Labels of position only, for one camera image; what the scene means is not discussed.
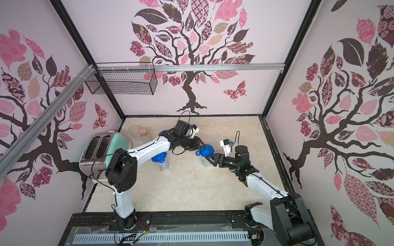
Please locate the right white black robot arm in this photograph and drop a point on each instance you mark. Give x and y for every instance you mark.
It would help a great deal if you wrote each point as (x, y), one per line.
(286, 216)

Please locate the white slotted cable duct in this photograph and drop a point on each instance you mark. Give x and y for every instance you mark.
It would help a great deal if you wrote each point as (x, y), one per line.
(158, 238)

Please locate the black base frame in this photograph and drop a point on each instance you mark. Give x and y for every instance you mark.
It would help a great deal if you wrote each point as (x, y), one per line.
(173, 222)

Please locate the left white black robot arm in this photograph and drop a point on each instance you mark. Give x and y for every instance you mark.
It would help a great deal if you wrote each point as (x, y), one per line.
(121, 173)

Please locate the small bottle cork lid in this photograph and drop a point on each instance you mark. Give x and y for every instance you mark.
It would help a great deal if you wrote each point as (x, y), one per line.
(145, 136)

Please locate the black wire basket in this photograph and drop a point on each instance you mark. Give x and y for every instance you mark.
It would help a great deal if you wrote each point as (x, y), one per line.
(123, 80)

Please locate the back aluminium rail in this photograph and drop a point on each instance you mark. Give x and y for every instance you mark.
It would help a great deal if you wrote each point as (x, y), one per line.
(186, 68)

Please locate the aluminium rail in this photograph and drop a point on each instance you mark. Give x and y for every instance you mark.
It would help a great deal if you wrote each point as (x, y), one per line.
(186, 68)
(13, 154)

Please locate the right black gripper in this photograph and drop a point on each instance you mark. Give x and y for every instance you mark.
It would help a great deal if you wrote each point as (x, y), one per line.
(217, 158)

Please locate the blue lid container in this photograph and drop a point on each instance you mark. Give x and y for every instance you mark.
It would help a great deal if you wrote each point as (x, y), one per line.
(161, 160)
(203, 153)

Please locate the left aluminium rail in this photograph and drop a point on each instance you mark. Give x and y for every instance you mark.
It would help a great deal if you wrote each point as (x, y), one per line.
(13, 154)

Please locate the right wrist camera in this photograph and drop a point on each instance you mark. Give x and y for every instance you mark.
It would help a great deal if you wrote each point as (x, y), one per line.
(227, 146)

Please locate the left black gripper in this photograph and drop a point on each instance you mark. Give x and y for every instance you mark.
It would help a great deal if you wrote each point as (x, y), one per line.
(195, 145)

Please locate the clear glass tumbler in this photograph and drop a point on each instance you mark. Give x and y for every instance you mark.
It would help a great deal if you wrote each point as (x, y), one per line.
(134, 131)

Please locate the mint chrome toaster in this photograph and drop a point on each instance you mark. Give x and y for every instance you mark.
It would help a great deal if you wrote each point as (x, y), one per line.
(98, 152)

